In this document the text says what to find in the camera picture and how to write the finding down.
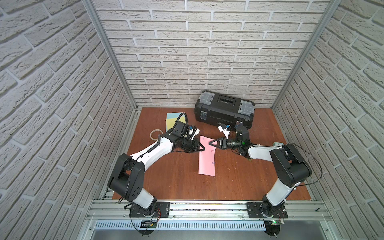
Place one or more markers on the light blue paper sheet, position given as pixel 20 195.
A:
pixel 173 115

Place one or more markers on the aluminium front rail frame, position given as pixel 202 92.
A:
pixel 201 215

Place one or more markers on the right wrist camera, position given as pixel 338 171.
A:
pixel 225 130

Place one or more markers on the yellow paper sheet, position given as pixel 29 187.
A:
pixel 171 122

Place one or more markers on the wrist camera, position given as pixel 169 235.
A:
pixel 225 130
pixel 192 131

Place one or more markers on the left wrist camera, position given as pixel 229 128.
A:
pixel 192 131

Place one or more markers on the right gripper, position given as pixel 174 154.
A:
pixel 222 145

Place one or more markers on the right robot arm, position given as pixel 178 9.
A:
pixel 291 168

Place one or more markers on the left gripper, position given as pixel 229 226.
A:
pixel 190 145

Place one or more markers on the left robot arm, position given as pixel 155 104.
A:
pixel 127 177

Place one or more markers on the clear tape roll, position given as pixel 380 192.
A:
pixel 154 135

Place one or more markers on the pink paper sheet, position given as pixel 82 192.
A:
pixel 206 158

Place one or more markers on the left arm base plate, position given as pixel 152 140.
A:
pixel 150 209

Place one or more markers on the black plastic toolbox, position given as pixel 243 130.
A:
pixel 218 109

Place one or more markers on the small teal alarm clock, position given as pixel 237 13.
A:
pixel 278 144

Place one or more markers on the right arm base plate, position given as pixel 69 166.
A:
pixel 266 211

